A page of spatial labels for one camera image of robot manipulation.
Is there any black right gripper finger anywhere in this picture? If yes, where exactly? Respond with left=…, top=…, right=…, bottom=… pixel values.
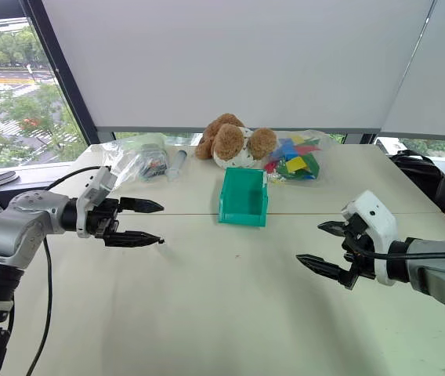
left=317, top=220, right=351, bottom=238
left=295, top=254, right=344, bottom=280

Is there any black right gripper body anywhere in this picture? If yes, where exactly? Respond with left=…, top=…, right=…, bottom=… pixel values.
left=337, top=215, right=377, bottom=291

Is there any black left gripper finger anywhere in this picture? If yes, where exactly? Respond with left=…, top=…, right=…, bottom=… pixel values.
left=103, top=230, right=166, bottom=248
left=118, top=197, right=166, bottom=215

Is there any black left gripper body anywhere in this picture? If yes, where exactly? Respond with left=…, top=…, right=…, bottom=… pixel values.
left=87, top=197, right=122, bottom=240

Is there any clear bag of small parts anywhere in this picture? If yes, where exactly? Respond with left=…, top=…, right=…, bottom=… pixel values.
left=99, top=132, right=169, bottom=185

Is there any clear plastic syringe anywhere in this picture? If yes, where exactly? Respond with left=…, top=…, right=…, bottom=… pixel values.
left=165, top=150, right=190, bottom=183

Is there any clear bag of coloured blocks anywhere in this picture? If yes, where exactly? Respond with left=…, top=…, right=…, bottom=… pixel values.
left=263, top=128, right=336, bottom=186

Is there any teal plastic bin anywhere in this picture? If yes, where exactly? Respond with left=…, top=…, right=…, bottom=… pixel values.
left=217, top=167, right=270, bottom=228

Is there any black backpack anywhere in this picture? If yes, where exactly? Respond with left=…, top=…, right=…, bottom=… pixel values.
left=388, top=149, right=445, bottom=205

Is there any flat black device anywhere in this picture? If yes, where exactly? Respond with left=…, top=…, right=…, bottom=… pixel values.
left=0, top=169, right=21, bottom=186

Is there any brown plush teddy bear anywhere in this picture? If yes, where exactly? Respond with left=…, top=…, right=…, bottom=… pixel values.
left=194, top=113, right=279, bottom=171

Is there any large white roller blind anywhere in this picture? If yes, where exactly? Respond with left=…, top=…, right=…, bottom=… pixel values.
left=41, top=0, right=436, bottom=133

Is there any narrow white roller blind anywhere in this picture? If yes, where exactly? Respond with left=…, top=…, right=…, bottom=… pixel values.
left=378, top=0, right=445, bottom=139

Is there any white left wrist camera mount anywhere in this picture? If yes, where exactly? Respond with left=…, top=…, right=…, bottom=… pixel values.
left=75, top=165, right=118, bottom=240

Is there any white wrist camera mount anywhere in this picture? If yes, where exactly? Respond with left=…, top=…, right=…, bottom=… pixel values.
left=341, top=190, right=400, bottom=287
left=75, top=165, right=118, bottom=240

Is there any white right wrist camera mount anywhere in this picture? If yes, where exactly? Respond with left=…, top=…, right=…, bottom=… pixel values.
left=341, top=190, right=400, bottom=287

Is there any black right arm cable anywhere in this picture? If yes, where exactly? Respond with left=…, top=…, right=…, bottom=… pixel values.
left=353, top=238, right=445, bottom=327

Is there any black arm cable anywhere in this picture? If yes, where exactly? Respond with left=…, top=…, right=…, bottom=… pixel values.
left=353, top=238, right=445, bottom=327
left=24, top=166, right=110, bottom=376

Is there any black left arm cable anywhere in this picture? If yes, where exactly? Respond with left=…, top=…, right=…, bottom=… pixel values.
left=24, top=166, right=110, bottom=376

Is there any black window frame post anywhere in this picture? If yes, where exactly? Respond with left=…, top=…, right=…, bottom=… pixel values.
left=21, top=0, right=103, bottom=145

